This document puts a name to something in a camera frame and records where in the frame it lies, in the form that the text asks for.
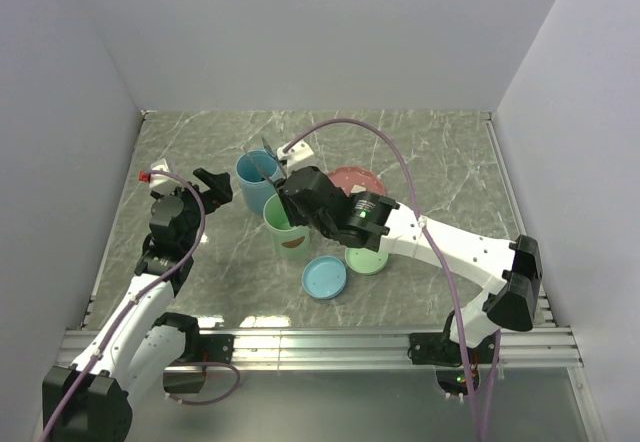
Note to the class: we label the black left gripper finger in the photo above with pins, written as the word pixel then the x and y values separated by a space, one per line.
pixel 207 178
pixel 222 192

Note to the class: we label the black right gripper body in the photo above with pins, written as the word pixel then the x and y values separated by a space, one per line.
pixel 297 218

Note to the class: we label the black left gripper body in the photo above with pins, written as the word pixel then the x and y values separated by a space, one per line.
pixel 193 208

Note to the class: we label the white topped sushi piece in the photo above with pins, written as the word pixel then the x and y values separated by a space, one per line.
pixel 359 189

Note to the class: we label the metal serving tongs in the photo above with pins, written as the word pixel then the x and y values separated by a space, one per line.
pixel 267 164

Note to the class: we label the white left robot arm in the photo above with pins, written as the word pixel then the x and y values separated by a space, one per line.
pixel 93 397

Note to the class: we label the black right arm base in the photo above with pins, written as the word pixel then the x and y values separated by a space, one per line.
pixel 436 349

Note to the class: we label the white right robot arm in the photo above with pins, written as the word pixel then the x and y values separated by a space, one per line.
pixel 508 272

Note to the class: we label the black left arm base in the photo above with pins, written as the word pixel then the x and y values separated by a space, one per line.
pixel 203 351

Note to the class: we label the pink dotted plate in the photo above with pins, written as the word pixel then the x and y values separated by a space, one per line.
pixel 345 177

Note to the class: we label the blue cylindrical container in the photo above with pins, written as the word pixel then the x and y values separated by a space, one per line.
pixel 256 191

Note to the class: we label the green cylindrical container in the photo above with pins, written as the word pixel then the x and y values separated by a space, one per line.
pixel 289 241

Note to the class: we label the blue round lid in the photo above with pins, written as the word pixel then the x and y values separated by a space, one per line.
pixel 324 277

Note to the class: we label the green round lid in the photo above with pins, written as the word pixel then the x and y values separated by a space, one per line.
pixel 364 261

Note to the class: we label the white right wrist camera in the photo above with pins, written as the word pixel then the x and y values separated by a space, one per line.
pixel 297 157

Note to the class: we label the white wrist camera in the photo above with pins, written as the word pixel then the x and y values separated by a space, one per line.
pixel 297 157
pixel 158 182

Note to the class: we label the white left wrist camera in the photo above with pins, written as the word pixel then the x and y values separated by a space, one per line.
pixel 158 182

